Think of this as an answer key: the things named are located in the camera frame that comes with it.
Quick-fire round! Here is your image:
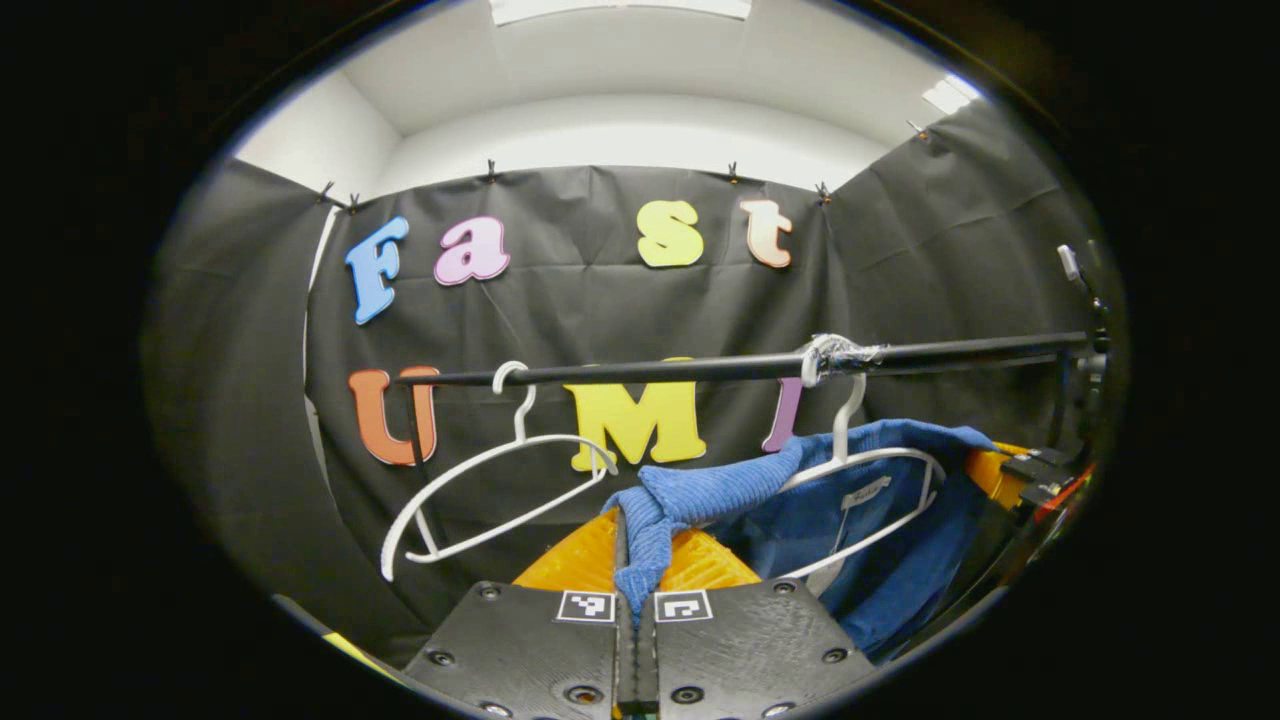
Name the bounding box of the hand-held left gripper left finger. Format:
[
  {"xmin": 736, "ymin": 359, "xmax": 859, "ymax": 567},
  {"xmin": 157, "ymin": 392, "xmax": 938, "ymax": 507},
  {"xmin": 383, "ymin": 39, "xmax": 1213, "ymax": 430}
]
[{"xmin": 400, "ymin": 508, "xmax": 638, "ymax": 720}]

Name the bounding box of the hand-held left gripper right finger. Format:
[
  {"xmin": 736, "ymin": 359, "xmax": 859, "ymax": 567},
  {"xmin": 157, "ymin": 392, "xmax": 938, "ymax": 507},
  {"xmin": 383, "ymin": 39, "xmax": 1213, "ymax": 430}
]
[{"xmin": 637, "ymin": 525, "xmax": 881, "ymax": 720}]

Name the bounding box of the large ceiling light panel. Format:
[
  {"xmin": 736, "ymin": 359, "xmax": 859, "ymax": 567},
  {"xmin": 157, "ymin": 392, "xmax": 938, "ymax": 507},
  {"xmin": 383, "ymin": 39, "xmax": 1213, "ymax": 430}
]
[{"xmin": 488, "ymin": 0, "xmax": 753, "ymax": 26}]

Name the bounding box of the white plastic hanger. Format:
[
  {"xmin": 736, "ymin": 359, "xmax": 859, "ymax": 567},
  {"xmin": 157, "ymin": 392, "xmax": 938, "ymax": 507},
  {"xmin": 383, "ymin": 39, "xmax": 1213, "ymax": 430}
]
[
  {"xmin": 380, "ymin": 360, "xmax": 621, "ymax": 583},
  {"xmin": 775, "ymin": 335, "xmax": 948, "ymax": 583}
]

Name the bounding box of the clear tape wrap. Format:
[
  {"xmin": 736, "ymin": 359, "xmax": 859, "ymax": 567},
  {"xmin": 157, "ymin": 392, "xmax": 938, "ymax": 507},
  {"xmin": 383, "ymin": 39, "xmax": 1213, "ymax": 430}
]
[{"xmin": 800, "ymin": 333, "xmax": 889, "ymax": 386}]

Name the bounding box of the row of small cloth clips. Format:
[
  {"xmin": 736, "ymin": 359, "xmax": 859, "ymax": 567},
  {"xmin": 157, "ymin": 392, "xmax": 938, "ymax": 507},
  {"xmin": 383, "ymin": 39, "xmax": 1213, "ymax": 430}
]
[{"xmin": 315, "ymin": 118, "xmax": 931, "ymax": 213}]

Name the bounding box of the small ceiling light panel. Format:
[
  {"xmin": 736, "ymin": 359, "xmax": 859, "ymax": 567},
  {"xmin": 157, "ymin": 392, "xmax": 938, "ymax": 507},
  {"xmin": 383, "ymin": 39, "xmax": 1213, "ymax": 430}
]
[{"xmin": 920, "ymin": 72, "xmax": 986, "ymax": 116}]

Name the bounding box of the blue corduroy shirt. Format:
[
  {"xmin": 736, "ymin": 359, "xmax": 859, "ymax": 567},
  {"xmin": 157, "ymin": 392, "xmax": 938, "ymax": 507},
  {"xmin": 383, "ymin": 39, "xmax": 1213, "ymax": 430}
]
[{"xmin": 600, "ymin": 418, "xmax": 1001, "ymax": 661}]

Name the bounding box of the black backdrop cloth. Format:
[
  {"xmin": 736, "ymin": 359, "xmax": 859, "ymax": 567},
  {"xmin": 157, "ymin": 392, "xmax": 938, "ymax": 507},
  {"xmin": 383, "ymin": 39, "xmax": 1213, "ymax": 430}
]
[{"xmin": 140, "ymin": 95, "xmax": 1126, "ymax": 666}]

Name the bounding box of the black clothes rack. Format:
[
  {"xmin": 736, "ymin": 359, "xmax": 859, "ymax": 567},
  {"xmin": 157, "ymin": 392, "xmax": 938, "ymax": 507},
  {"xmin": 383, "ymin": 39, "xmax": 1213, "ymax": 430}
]
[{"xmin": 395, "ymin": 295, "xmax": 1116, "ymax": 471}]

